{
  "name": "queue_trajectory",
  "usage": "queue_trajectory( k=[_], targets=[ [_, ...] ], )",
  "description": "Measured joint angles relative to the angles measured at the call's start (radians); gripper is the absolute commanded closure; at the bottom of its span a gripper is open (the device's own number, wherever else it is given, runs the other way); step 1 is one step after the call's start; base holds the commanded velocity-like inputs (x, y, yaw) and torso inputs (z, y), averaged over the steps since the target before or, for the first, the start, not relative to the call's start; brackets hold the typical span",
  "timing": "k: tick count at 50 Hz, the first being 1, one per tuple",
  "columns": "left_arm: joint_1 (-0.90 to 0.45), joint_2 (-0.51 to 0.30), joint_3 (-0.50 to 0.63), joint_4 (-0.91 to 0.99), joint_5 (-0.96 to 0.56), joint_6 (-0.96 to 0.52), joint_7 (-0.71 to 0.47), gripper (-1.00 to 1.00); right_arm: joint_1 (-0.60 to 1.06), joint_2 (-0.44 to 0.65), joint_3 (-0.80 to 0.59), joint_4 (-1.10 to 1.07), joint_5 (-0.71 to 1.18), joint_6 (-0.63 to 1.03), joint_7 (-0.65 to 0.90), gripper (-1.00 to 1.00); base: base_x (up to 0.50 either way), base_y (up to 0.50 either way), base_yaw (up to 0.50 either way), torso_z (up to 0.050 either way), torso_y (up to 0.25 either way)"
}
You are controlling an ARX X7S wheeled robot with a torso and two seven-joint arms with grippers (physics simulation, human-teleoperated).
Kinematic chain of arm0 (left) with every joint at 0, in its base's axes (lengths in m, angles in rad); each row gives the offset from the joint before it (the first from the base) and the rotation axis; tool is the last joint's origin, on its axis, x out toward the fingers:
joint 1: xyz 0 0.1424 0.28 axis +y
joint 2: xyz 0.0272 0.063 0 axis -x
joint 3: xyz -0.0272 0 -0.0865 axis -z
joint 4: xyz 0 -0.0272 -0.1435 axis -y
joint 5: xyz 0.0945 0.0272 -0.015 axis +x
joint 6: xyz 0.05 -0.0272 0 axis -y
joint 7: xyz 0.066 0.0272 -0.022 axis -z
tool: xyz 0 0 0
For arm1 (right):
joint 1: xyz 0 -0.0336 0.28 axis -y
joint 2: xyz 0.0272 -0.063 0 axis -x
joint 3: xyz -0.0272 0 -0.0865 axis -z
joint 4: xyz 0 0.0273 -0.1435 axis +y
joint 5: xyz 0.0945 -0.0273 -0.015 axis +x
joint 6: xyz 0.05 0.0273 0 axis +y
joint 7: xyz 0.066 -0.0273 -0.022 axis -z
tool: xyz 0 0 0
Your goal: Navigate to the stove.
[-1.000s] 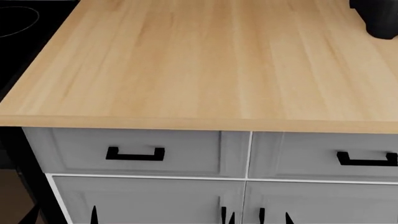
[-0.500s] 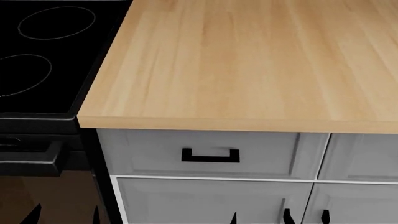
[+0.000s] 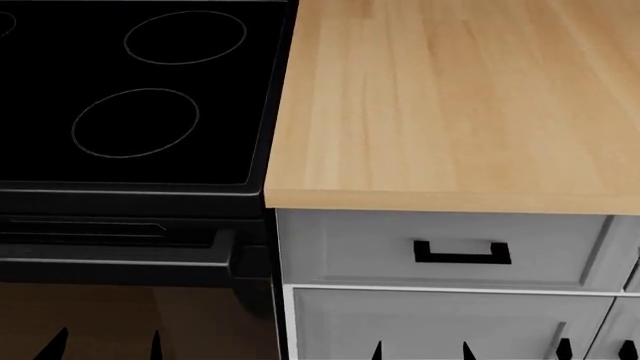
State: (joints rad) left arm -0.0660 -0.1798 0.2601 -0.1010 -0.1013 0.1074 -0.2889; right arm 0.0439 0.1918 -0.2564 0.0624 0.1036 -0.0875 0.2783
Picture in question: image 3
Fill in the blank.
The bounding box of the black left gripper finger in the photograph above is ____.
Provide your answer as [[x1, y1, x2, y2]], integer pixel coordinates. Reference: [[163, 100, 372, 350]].
[[31, 326, 70, 360], [149, 329, 165, 360]]

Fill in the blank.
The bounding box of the black glass-top electric stove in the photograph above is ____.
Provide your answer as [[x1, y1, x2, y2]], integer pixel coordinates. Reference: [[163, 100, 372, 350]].
[[0, 0, 300, 360]]

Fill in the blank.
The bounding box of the wide gray cabinet door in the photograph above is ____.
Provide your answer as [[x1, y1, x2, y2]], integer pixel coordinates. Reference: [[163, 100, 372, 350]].
[[291, 287, 615, 360]]

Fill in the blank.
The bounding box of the gray kitchen base cabinet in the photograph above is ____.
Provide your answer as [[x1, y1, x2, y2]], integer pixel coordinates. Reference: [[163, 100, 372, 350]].
[[263, 207, 640, 360]]

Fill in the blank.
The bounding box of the wide gray drawer front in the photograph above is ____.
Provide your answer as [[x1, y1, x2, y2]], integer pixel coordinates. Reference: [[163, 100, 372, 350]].
[[276, 208, 615, 292]]

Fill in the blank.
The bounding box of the narrow gray cabinet door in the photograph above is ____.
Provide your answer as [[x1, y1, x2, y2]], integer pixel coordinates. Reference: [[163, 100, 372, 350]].
[[583, 295, 640, 360]]

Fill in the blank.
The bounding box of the black square drawer handle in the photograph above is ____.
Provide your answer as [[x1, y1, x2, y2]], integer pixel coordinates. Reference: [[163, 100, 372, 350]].
[[413, 239, 513, 266]]

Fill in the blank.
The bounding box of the black oven door handle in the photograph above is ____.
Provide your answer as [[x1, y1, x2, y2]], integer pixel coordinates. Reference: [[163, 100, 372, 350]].
[[0, 227, 237, 279]]

